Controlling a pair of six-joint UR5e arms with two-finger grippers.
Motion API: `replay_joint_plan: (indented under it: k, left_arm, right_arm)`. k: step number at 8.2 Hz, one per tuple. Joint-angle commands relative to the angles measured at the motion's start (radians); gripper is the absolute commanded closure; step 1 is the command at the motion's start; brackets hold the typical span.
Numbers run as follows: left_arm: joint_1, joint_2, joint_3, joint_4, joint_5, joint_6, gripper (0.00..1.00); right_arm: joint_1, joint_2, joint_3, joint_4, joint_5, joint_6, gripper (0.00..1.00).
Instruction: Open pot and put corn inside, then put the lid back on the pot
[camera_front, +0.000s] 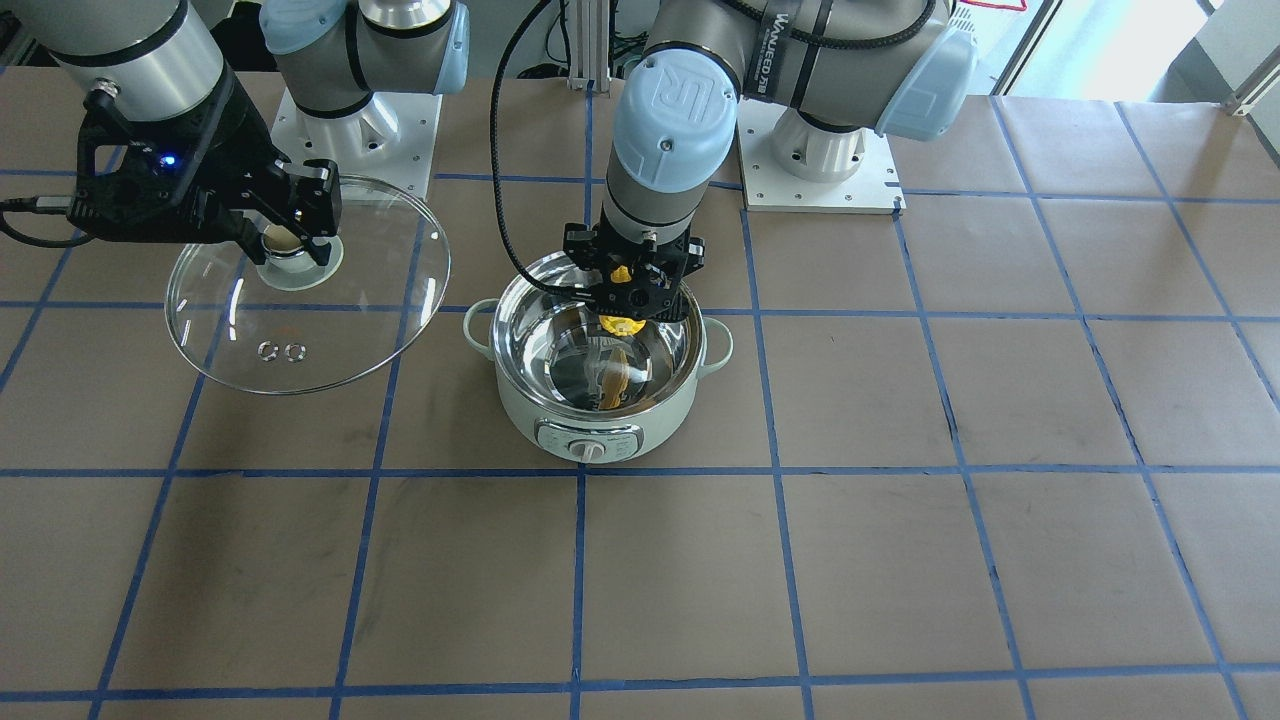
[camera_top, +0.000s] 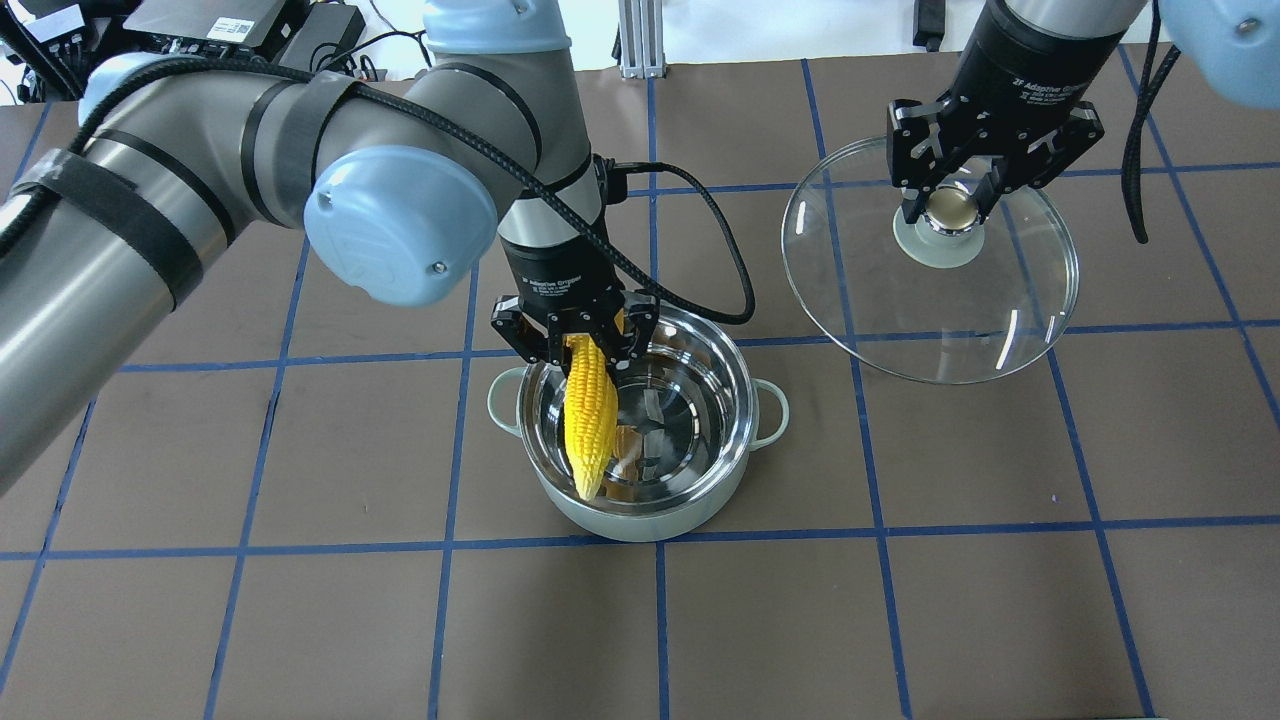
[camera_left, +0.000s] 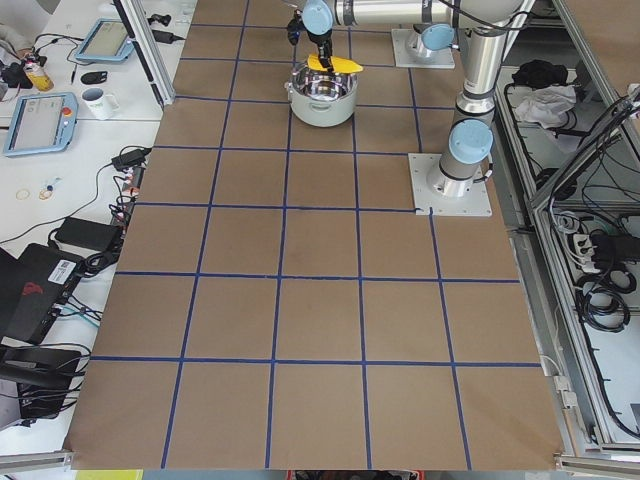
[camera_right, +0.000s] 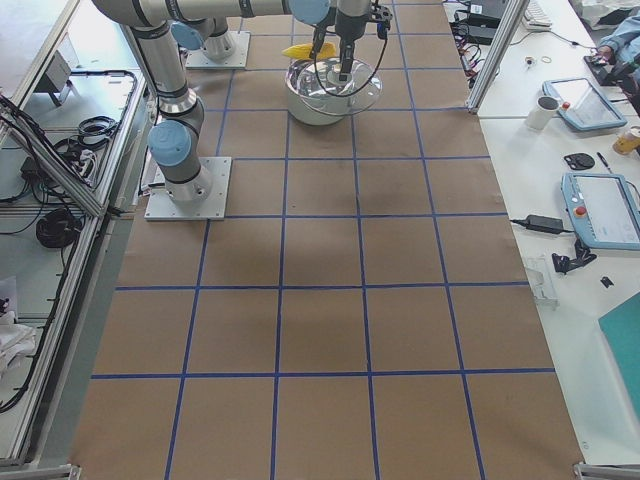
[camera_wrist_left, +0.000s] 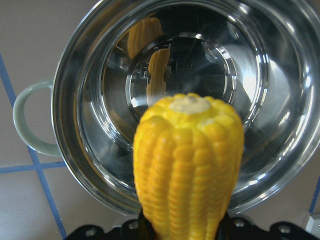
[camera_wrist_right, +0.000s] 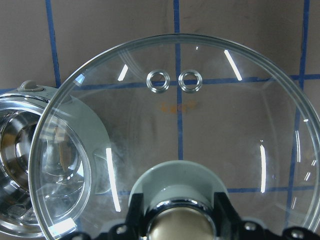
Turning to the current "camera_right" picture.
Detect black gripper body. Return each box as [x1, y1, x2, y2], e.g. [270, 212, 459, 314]
[335, 0, 392, 40]

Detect yellow corn cob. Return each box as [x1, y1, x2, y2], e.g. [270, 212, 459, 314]
[281, 42, 337, 60]

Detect glass pot lid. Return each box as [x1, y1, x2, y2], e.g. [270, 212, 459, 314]
[288, 57, 383, 117]

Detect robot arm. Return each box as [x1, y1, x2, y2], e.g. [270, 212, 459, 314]
[95, 1, 392, 203]
[170, 18, 337, 67]

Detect pale green electric pot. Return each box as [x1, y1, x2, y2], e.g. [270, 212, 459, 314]
[285, 57, 366, 126]

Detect white mug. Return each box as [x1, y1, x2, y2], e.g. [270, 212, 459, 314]
[525, 95, 561, 131]

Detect far blue teach pendant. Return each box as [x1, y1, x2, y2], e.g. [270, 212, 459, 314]
[542, 77, 627, 131]

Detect blue teach pendant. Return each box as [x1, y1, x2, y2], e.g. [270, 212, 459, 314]
[542, 77, 627, 131]
[561, 172, 639, 251]

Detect black power adapter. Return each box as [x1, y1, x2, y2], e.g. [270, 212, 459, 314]
[525, 214, 565, 234]

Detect white power strip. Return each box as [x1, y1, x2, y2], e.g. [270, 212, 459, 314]
[71, 149, 97, 179]

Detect black pen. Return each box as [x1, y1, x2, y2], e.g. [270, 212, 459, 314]
[596, 152, 613, 174]

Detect near blue teach pendant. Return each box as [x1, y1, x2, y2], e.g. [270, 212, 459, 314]
[561, 172, 639, 251]

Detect teal cutting mat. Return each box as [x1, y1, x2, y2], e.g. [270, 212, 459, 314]
[599, 294, 639, 376]

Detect white crumpled cloth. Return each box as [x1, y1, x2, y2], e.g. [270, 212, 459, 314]
[0, 277, 39, 381]

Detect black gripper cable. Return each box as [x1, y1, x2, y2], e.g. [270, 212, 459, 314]
[313, 24, 389, 99]

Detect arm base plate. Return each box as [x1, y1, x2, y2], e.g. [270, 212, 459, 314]
[186, 31, 251, 70]
[144, 157, 232, 221]

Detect aluminium frame post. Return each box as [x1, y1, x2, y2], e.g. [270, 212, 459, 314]
[466, 0, 529, 114]

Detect coiled black cables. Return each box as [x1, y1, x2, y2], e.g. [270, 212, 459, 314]
[35, 207, 84, 250]

